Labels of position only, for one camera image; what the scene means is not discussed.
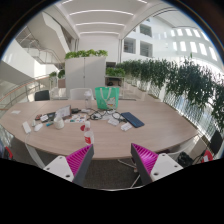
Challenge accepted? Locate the clear red-labelled drink bottle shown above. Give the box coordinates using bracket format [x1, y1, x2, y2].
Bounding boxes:
[83, 120, 96, 146]

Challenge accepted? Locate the long green plant hedge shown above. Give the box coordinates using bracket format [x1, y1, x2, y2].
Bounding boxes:
[114, 58, 224, 131]

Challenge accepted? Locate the white chair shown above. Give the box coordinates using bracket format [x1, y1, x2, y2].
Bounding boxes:
[69, 87, 95, 101]

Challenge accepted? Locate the clear plastic water bottle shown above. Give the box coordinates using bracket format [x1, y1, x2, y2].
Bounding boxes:
[83, 90, 93, 110]

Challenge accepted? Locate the white power strip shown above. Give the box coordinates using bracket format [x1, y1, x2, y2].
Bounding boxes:
[21, 121, 32, 135]

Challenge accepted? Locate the planter shelf with green plants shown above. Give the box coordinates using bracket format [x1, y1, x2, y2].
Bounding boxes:
[105, 66, 127, 89]

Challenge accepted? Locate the green tote bag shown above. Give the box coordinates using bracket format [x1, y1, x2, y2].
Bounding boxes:
[94, 86, 120, 111]

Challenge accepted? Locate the white staircase with railing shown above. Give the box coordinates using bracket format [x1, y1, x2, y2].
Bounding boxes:
[14, 26, 65, 66]

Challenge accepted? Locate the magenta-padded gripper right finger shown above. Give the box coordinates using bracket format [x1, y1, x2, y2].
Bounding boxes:
[130, 143, 185, 186]

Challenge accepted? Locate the black office chair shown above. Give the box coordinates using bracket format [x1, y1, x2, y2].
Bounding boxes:
[34, 89, 51, 102]

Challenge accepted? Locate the black chair with red item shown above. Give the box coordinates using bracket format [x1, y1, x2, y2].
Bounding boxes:
[200, 129, 224, 164]

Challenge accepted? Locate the white cabinet with plants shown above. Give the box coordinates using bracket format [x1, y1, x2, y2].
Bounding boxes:
[64, 49, 109, 90]

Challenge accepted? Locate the white cup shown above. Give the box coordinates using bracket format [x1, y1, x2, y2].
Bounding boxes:
[53, 116, 65, 130]

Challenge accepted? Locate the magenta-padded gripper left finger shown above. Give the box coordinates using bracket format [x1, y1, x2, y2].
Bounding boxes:
[43, 143, 95, 188]

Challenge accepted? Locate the white paper packet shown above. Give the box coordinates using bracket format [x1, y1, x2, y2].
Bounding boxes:
[120, 122, 134, 132]
[107, 118, 120, 127]

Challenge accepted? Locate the black tangled cable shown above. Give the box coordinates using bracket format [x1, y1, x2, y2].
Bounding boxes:
[87, 108, 127, 124]

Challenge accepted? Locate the black bag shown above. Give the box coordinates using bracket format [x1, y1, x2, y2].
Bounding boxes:
[176, 151, 194, 168]

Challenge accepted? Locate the dark blue flat notebook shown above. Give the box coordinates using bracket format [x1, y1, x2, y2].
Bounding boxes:
[120, 111, 146, 129]

